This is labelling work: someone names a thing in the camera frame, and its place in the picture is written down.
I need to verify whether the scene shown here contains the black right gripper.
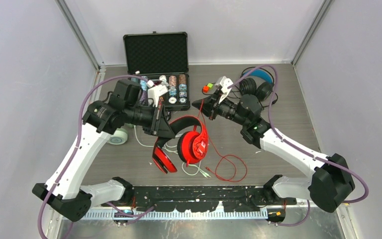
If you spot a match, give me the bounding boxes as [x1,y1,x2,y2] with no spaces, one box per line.
[193,89,249,126]

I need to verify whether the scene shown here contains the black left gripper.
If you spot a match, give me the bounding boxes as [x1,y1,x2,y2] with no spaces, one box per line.
[125,102,175,138]

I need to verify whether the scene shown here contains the red headphones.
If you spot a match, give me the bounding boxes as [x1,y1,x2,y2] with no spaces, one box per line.
[152,116,208,174]

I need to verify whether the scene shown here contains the black blue headphones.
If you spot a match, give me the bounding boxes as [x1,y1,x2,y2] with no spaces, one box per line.
[238,69,275,102]

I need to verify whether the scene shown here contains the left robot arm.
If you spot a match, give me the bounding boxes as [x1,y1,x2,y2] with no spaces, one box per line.
[32,77,175,222]

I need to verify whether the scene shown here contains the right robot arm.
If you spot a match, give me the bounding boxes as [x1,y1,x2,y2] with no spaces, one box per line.
[192,90,355,213]

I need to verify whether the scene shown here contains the mint green headphones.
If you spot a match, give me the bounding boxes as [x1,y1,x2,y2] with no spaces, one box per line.
[108,123,133,145]

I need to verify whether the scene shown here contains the orange green cube block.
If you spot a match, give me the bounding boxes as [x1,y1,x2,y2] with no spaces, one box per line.
[202,83,213,94]

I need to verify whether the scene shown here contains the brown poker chip stack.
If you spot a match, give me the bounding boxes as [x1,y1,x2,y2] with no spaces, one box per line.
[179,74,188,99]

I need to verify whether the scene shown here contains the orange poker chip stack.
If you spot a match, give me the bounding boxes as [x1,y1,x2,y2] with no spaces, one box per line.
[169,75,178,104]

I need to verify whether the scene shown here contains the purple poker chip stack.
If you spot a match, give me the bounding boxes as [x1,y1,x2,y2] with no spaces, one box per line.
[140,76,148,93]

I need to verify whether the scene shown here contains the black poker chip case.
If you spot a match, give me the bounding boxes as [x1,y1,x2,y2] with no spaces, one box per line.
[123,32,191,111]

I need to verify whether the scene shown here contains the mint green headphone cable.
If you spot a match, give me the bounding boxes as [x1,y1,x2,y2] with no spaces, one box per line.
[133,125,212,179]

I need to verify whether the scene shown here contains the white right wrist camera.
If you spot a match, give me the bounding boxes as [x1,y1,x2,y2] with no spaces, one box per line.
[215,76,234,102]

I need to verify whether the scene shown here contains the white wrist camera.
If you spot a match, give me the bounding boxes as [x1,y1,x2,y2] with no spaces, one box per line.
[146,80,168,107]
[215,76,234,102]

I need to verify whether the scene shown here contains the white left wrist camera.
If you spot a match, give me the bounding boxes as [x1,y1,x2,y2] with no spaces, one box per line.
[146,80,168,107]

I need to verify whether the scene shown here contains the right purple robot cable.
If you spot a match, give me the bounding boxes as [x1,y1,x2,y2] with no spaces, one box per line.
[227,64,370,204]

